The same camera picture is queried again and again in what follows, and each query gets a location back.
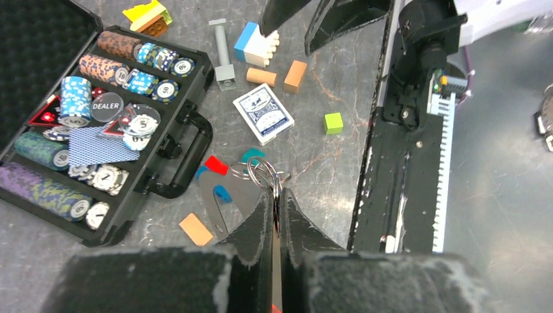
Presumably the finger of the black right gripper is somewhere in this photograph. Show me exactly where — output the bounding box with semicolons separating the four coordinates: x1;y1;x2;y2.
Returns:
305;0;391;56
258;0;310;37

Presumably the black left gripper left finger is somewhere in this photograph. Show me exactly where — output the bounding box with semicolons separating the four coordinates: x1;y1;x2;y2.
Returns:
222;190;273;312

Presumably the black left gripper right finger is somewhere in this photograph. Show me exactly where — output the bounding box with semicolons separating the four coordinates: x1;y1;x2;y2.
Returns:
279;188;345;312

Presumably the blue key tag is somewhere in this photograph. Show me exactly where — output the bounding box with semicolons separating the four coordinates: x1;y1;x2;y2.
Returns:
195;165;233;203

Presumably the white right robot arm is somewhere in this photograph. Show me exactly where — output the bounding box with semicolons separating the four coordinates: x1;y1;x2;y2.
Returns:
259;1;552;55

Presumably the blue white brick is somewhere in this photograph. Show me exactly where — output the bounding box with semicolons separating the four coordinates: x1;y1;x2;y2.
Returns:
233;22;280;68

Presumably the orange flat block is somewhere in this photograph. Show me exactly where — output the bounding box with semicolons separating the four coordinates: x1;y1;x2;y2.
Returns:
179;213;214;246

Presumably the wooden cylinder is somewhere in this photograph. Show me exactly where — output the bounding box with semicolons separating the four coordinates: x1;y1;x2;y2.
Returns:
246;67;277;87

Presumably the orange wooden block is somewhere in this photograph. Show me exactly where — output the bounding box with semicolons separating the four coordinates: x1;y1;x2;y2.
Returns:
284;60;307;94

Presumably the grey plastic bolt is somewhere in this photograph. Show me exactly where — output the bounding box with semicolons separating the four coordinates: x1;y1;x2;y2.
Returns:
209;18;237;91

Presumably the blue playing card box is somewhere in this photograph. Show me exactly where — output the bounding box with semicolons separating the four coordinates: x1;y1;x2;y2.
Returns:
233;83;295;146

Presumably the green cube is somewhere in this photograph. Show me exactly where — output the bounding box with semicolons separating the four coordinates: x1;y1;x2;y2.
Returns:
323;112;344;135

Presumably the yellow orange brick pile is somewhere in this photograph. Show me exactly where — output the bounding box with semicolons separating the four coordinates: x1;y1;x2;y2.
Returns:
122;0;173;37

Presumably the black poker chip case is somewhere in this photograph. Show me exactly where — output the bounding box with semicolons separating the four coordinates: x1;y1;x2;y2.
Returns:
1;1;215;247

